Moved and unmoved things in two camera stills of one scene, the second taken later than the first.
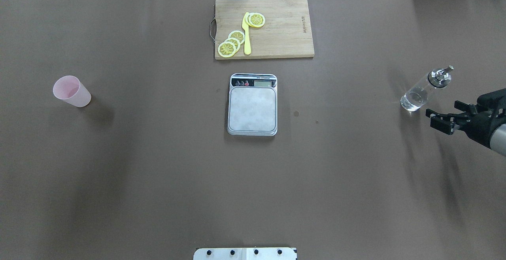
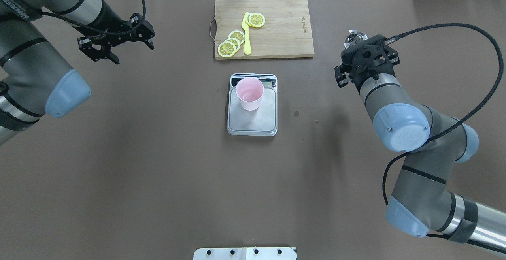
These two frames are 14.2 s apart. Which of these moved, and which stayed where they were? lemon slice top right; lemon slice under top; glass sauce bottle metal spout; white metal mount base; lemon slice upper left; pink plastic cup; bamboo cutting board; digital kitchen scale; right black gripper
Moved: glass sauce bottle metal spout; right black gripper; pink plastic cup
Stayed: lemon slice under top; lemon slice upper left; lemon slice top right; white metal mount base; digital kitchen scale; bamboo cutting board
